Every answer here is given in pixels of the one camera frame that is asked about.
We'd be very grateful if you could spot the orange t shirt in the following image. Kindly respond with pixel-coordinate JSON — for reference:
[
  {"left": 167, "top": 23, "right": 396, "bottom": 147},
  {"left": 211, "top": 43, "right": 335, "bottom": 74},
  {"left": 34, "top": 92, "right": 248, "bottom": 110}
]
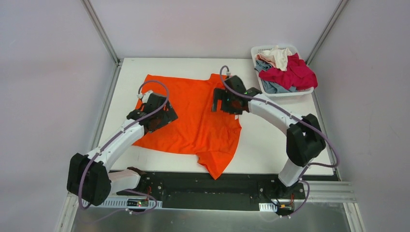
[{"left": 134, "top": 73, "right": 242, "bottom": 179}]

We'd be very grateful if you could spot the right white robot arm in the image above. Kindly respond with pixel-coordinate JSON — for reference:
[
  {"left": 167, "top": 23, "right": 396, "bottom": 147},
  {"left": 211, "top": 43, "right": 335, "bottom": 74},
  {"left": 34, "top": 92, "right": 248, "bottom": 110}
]
[{"left": 211, "top": 75, "right": 326, "bottom": 198}]

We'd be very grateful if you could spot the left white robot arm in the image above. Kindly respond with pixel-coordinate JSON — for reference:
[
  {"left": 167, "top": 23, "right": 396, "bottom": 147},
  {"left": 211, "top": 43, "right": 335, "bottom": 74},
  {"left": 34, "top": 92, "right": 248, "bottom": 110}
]
[{"left": 67, "top": 90, "right": 178, "bottom": 206}]

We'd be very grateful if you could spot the grey blue t shirt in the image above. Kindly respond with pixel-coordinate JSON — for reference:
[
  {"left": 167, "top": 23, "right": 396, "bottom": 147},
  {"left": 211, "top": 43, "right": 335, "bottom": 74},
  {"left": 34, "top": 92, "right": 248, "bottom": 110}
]
[{"left": 254, "top": 59, "right": 296, "bottom": 94}]

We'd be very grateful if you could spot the cream white t shirt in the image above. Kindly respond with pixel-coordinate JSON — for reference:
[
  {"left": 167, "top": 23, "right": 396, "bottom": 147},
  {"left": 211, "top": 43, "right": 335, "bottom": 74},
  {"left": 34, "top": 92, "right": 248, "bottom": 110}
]
[{"left": 255, "top": 45, "right": 293, "bottom": 71}]

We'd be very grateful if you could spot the magenta t shirt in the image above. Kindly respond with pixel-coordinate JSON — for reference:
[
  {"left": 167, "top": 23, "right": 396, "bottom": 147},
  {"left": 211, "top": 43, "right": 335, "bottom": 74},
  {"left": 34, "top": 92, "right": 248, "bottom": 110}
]
[{"left": 258, "top": 53, "right": 318, "bottom": 91}]

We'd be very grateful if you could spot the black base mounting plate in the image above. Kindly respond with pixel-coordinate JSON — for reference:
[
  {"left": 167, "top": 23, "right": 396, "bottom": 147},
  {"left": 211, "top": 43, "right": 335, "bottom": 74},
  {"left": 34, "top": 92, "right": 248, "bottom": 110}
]
[{"left": 116, "top": 171, "right": 307, "bottom": 211}]

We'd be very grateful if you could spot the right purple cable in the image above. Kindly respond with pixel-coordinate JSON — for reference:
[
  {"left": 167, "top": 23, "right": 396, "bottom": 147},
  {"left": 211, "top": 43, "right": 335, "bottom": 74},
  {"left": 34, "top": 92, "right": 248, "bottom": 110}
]
[{"left": 219, "top": 65, "right": 340, "bottom": 218}]

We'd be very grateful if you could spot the left white cable duct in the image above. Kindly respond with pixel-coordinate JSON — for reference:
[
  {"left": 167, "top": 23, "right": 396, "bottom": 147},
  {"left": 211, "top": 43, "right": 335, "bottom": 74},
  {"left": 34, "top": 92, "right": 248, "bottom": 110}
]
[{"left": 97, "top": 197, "right": 162, "bottom": 209}]

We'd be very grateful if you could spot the white cable duct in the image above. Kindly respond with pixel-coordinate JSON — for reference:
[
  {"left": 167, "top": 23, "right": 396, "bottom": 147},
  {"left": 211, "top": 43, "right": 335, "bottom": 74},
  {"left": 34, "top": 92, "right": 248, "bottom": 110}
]
[
  {"left": 97, "top": 197, "right": 162, "bottom": 209},
  {"left": 259, "top": 203, "right": 278, "bottom": 212}
]

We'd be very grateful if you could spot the right white cable duct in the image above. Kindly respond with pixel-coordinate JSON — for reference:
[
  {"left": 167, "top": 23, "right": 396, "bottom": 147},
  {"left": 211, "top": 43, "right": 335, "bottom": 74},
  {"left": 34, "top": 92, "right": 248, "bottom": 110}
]
[{"left": 259, "top": 203, "right": 278, "bottom": 212}]

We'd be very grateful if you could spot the left aluminium frame post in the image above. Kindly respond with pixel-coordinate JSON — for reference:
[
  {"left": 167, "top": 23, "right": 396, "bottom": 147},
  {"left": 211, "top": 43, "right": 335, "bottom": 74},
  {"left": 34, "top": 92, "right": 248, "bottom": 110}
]
[{"left": 81, "top": 0, "right": 120, "bottom": 66}]

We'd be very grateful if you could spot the aluminium frame post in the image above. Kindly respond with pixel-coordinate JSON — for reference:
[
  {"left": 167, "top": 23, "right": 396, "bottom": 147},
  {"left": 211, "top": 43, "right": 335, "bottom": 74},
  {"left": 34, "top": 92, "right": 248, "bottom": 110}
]
[
  {"left": 305, "top": 0, "right": 350, "bottom": 66},
  {"left": 81, "top": 0, "right": 120, "bottom": 66}
]

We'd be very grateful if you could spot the right aluminium frame post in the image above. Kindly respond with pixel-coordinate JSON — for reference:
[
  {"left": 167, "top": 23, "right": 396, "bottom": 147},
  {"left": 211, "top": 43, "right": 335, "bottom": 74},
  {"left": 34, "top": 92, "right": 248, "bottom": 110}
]
[{"left": 305, "top": 0, "right": 350, "bottom": 66}]

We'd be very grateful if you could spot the front aluminium rail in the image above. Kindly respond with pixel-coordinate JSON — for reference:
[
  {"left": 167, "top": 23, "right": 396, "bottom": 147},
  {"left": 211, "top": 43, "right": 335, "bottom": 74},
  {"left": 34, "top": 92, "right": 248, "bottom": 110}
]
[{"left": 68, "top": 175, "right": 357, "bottom": 203}]

